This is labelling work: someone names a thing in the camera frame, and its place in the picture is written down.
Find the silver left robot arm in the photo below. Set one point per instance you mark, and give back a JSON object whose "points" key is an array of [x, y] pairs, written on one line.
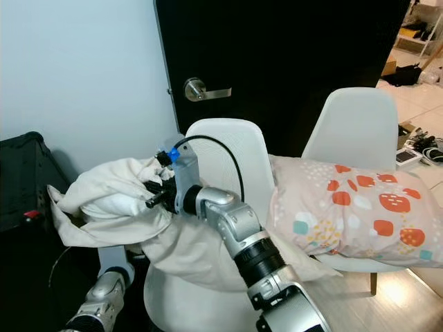
{"points": [[104, 304]]}

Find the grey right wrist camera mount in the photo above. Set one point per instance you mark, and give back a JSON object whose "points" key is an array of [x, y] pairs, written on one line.
{"points": [[187, 176]]}

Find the black door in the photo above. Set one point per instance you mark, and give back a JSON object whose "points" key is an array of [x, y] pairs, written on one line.
{"points": [[284, 48]]}

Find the white shoe shelf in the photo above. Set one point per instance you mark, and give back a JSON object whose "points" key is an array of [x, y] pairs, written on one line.
{"points": [[422, 28]]}

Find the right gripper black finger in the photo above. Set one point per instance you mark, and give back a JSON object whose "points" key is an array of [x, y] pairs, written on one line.
{"points": [[154, 187]]}

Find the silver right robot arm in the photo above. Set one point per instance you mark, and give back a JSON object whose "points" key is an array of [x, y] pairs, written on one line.
{"points": [[256, 249]]}

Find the black hard case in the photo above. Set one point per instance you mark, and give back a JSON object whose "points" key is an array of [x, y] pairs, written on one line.
{"points": [[28, 176]]}

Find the plain beige pillow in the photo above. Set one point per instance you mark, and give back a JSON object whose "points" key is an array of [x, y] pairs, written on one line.
{"points": [[111, 197]]}

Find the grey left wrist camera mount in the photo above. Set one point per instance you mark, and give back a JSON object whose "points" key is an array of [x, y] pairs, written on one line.
{"points": [[114, 259]]}

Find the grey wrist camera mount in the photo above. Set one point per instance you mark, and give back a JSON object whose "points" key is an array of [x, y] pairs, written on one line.
{"points": [[187, 176], [114, 259]]}

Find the black bag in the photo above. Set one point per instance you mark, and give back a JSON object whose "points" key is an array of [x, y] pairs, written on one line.
{"points": [[401, 75]]}

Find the pink pillow with orange pattern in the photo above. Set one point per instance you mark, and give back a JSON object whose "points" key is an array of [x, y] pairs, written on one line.
{"points": [[367, 207]]}

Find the white plastic shell chair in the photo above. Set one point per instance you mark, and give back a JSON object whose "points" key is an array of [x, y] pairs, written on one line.
{"points": [[353, 124], [225, 149]]}

